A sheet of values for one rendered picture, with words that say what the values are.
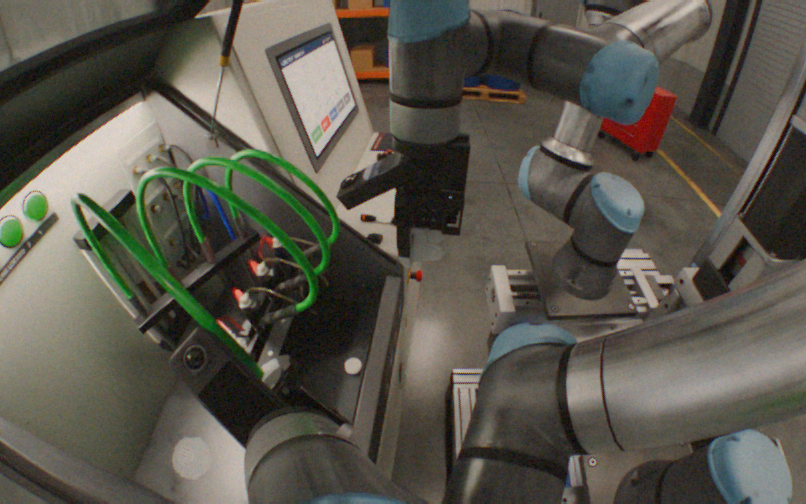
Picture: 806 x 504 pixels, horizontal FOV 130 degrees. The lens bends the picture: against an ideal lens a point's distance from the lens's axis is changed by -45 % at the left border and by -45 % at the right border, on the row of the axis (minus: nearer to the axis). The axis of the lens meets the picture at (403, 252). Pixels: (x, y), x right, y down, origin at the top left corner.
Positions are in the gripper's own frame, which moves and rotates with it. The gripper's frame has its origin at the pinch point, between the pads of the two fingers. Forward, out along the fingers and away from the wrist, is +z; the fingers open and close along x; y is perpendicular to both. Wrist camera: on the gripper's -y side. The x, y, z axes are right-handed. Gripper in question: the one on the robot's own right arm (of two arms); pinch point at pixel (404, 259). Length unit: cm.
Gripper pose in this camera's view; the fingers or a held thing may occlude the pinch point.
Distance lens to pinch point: 50.0
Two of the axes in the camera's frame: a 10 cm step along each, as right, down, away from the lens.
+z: 0.0, 7.2, 7.0
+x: 1.3, -6.9, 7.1
